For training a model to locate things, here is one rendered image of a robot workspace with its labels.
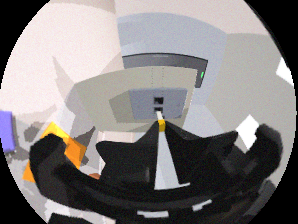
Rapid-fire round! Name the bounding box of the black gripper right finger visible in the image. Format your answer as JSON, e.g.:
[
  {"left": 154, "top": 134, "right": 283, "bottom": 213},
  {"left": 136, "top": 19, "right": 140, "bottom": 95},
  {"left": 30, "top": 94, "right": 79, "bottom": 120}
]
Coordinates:
[{"left": 164, "top": 121, "right": 238, "bottom": 185}]

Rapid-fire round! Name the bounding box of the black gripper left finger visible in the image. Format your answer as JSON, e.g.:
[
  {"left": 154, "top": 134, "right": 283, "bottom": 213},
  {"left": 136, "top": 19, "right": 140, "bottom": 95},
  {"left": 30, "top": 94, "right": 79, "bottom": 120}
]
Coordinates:
[{"left": 96, "top": 121, "right": 160, "bottom": 184}]

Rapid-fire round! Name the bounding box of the purple cube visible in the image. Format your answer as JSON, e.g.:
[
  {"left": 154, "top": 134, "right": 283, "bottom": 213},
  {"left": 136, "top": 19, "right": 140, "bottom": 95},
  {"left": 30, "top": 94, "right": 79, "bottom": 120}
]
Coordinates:
[{"left": 0, "top": 111, "right": 16, "bottom": 152}]

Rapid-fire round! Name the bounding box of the orange cube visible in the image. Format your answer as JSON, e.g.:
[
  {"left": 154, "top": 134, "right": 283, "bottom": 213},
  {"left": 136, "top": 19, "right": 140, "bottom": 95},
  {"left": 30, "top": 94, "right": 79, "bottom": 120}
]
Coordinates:
[{"left": 89, "top": 173, "right": 100, "bottom": 179}]

